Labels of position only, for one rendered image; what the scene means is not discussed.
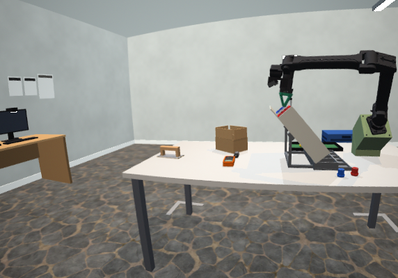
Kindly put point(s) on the red plug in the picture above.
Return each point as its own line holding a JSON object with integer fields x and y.
{"x": 354, "y": 171}

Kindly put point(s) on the brown cardboard box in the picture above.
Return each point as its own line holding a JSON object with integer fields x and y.
{"x": 231, "y": 140}

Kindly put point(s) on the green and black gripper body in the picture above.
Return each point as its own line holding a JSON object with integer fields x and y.
{"x": 289, "y": 85}

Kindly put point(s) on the orange digital multimeter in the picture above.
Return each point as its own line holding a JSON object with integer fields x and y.
{"x": 228, "y": 161}

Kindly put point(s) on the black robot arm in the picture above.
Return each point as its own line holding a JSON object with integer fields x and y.
{"x": 373, "y": 62}

